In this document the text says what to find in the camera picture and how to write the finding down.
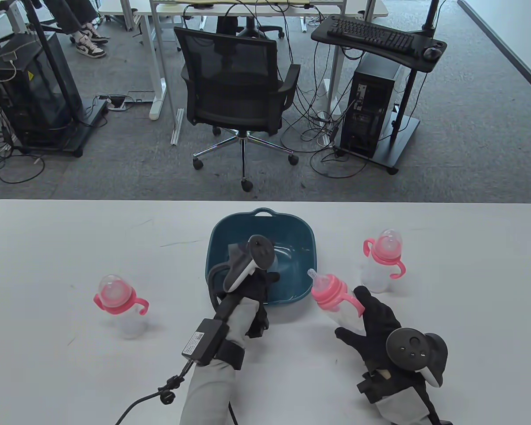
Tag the black office chair base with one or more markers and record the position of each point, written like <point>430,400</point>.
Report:
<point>252,31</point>

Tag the black rolling workstation cart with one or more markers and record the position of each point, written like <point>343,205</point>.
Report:
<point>407,133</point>

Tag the black computer mouse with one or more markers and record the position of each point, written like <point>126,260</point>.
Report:
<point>432,53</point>

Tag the white standing desk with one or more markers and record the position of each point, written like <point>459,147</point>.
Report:
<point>155,99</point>

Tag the teal plastic basin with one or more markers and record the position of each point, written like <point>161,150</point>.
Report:
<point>301,248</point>

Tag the person's right hand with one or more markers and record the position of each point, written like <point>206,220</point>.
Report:
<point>376,327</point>

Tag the black keyboard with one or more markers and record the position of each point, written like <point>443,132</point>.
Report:
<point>371,35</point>

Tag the clear plastic baby bottle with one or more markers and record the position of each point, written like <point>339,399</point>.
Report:
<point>387,248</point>
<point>113,294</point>
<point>332,290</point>

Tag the black mesh office chair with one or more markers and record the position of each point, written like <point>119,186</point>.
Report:
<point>230,66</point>

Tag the black adapter box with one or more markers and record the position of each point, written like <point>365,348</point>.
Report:
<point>201,343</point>

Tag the black equipment cabinet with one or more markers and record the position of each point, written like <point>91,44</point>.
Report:
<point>31,97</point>

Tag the aluminium profile bar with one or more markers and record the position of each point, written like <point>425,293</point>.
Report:
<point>177,126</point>

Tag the person's left hand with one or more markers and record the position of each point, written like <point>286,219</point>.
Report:
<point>259,292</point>

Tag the black computer tower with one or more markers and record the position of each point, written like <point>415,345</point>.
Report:
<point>371,97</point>

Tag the black white VR controller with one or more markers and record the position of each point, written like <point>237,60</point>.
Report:
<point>409,347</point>
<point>261,252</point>

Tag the black white power strip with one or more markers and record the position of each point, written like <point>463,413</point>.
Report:
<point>116,104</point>

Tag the black wheeled stand with pole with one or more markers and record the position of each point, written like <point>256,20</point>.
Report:
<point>93,117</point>

